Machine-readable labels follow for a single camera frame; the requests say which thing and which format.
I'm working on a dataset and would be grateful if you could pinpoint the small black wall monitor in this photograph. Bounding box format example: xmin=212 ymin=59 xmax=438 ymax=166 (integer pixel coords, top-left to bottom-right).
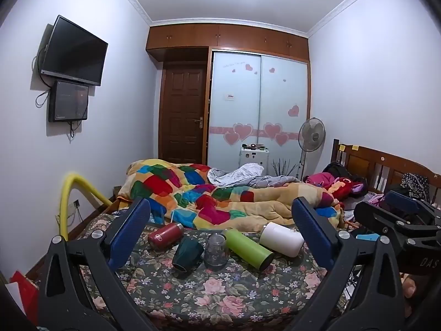
xmin=48 ymin=80 xmax=89 ymax=122

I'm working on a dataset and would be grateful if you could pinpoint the dried twig bundle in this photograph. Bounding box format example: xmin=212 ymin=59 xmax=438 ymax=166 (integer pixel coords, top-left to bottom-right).
xmin=271 ymin=158 xmax=301 ymax=180

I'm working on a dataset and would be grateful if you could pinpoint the pink clothing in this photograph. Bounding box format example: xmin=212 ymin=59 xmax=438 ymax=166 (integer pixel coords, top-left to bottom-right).
xmin=305 ymin=172 xmax=336 ymax=189

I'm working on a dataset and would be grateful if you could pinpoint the red thermos bottle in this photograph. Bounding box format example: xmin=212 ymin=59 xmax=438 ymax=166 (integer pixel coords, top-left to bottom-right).
xmin=147 ymin=222 xmax=185 ymax=251

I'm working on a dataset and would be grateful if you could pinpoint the white thermos cup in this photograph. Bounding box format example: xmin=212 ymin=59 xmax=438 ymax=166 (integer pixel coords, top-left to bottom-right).
xmin=259 ymin=221 xmax=305 ymax=257

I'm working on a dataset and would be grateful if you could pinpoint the brown wooden door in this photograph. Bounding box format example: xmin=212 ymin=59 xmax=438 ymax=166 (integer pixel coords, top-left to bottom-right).
xmin=158 ymin=63 xmax=209 ymax=166

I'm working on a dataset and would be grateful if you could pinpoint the clear glass cup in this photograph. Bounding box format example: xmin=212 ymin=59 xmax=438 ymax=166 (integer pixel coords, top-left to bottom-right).
xmin=204 ymin=233 xmax=228 ymax=271

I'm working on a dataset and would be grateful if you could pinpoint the black patterned cloth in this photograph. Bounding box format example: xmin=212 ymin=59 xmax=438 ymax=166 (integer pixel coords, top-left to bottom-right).
xmin=400 ymin=172 xmax=429 ymax=201

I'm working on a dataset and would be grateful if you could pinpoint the floral bed sheet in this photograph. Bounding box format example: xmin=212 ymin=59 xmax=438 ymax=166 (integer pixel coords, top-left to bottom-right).
xmin=74 ymin=212 xmax=355 ymax=331

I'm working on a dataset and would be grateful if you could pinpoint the small white cabinet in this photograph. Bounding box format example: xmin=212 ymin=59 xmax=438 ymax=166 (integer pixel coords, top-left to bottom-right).
xmin=240 ymin=146 xmax=269 ymax=176

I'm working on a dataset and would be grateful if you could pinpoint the yellow foam tube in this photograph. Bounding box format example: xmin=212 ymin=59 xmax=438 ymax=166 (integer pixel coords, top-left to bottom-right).
xmin=59 ymin=172 xmax=114 ymax=242

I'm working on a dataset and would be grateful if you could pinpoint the wooden bed headboard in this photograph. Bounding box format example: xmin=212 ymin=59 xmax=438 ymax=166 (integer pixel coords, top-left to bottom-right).
xmin=331 ymin=139 xmax=441 ymax=207

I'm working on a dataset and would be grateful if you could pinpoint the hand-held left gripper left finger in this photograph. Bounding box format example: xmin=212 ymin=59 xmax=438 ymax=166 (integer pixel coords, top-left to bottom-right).
xmin=37 ymin=197 xmax=159 ymax=331

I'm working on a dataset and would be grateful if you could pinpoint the person's right hand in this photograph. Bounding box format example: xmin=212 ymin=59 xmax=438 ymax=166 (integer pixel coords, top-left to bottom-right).
xmin=401 ymin=274 xmax=419 ymax=318

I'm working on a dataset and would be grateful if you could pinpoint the grey patterned blanket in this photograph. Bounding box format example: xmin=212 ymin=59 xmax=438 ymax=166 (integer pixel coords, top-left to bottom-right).
xmin=208 ymin=163 xmax=300 ymax=188

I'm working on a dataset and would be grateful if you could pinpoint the black television cable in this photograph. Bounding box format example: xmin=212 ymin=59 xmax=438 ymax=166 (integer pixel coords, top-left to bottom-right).
xmin=32 ymin=45 xmax=50 ymax=108

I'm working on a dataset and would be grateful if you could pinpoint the black bag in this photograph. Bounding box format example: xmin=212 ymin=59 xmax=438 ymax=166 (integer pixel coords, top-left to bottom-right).
xmin=322 ymin=161 xmax=350 ymax=180

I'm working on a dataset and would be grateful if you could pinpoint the colourful patchwork blanket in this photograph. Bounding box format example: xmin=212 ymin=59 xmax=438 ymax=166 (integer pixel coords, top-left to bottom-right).
xmin=117 ymin=159 xmax=345 ymax=231

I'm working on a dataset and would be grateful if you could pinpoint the wooden wardrobe with glass doors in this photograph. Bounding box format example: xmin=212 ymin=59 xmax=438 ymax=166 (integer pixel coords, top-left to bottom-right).
xmin=146 ymin=23 xmax=310 ymax=181

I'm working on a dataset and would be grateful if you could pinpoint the red paper bag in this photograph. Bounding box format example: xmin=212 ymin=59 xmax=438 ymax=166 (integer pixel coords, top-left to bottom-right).
xmin=9 ymin=271 xmax=39 ymax=325

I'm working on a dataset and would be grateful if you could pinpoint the red plush toy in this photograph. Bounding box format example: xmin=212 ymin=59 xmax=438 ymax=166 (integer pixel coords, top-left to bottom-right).
xmin=326 ymin=177 xmax=367 ymax=201

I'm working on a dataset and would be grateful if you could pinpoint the green thermos bottle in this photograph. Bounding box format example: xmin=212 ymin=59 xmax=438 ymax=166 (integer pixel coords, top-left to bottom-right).
xmin=224 ymin=228 xmax=275 ymax=271

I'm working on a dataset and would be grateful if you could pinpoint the dark green cup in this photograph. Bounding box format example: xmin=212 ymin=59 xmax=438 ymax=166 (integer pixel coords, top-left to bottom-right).
xmin=171 ymin=236 xmax=205 ymax=272

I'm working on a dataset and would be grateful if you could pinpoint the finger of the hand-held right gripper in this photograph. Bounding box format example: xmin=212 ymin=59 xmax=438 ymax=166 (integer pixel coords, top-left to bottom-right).
xmin=384 ymin=190 xmax=441 ymax=222
xmin=354 ymin=201 xmax=414 ymax=246

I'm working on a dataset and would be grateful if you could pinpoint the black wall television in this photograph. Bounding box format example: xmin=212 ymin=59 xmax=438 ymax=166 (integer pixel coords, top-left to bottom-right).
xmin=40 ymin=15 xmax=109 ymax=87

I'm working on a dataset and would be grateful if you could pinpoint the standing electric fan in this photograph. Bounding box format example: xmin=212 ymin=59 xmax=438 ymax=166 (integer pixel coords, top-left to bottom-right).
xmin=298 ymin=118 xmax=326 ymax=180

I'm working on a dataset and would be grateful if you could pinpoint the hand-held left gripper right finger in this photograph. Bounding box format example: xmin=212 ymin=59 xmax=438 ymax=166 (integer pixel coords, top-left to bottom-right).
xmin=291 ymin=196 xmax=412 ymax=331

